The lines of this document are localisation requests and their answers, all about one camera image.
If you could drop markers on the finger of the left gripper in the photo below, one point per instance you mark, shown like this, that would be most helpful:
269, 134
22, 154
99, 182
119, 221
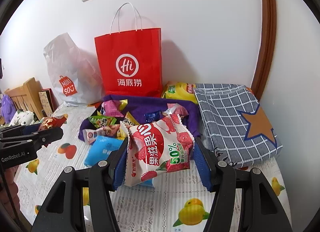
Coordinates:
18, 130
34, 139

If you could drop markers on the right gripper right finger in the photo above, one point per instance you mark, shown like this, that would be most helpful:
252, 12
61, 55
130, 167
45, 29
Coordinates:
260, 210

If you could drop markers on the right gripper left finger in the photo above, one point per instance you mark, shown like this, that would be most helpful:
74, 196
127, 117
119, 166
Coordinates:
62, 210

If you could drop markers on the small red candy packet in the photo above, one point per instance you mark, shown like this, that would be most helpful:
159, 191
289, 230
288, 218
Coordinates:
51, 122

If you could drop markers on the green snack packet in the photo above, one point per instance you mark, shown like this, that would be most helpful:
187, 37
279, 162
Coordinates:
102, 121

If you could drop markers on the lychee jelly snack packet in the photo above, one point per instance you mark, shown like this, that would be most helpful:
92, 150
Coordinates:
156, 148

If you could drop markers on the left hand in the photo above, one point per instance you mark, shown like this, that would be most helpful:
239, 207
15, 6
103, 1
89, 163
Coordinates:
13, 188

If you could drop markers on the blue tissue pack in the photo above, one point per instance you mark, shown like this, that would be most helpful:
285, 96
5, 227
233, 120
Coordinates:
102, 149

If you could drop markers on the wooden chair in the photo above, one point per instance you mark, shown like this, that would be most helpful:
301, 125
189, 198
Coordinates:
26, 97

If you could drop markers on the white pink snack packet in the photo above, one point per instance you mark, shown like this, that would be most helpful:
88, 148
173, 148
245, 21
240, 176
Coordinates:
107, 131

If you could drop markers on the fruit print tablecloth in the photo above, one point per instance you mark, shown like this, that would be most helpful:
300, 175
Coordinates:
137, 208

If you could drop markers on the grey checked fabric bag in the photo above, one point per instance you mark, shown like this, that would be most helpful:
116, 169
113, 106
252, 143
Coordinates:
236, 126

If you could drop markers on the yellow orange snack packet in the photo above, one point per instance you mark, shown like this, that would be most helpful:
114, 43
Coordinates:
125, 124

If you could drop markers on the pink rabbit snack packet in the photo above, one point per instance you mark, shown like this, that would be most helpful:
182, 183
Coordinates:
113, 108

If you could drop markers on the purple towel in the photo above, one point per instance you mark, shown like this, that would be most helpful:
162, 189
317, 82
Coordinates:
139, 106

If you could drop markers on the white plastic Miniso bag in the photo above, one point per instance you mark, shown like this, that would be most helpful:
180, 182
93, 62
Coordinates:
74, 73

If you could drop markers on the pink wrapped candy packet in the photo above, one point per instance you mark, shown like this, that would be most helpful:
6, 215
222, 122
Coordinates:
175, 109

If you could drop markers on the yellow snack bag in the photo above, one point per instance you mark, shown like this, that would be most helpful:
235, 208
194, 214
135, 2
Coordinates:
179, 91

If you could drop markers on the red paper shopping bag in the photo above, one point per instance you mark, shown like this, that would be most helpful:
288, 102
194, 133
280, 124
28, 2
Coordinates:
131, 61

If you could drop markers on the brown wooden door frame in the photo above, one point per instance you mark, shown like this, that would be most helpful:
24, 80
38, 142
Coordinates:
267, 44

